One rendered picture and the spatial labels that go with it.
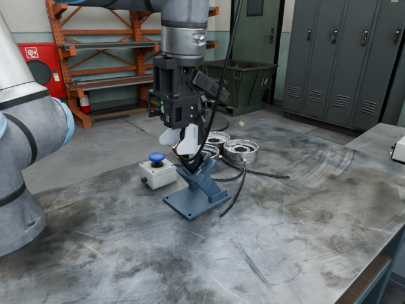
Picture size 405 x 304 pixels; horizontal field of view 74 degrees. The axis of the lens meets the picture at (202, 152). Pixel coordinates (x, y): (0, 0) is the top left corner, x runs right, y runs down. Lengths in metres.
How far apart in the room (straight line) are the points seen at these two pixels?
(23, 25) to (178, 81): 3.92
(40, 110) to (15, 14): 3.71
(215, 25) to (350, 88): 3.03
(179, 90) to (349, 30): 3.14
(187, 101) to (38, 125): 0.31
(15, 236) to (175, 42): 0.44
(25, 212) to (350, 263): 0.59
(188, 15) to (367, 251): 0.50
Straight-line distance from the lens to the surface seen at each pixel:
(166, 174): 0.69
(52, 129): 0.64
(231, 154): 0.79
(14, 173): 0.59
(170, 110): 0.46
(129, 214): 0.62
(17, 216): 0.60
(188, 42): 0.45
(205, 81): 0.50
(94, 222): 0.62
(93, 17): 4.53
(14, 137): 0.58
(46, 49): 4.13
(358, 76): 3.48
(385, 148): 1.45
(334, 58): 3.60
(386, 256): 1.02
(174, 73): 0.46
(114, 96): 4.67
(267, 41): 4.74
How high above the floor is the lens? 1.16
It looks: 25 degrees down
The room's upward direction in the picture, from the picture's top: straight up
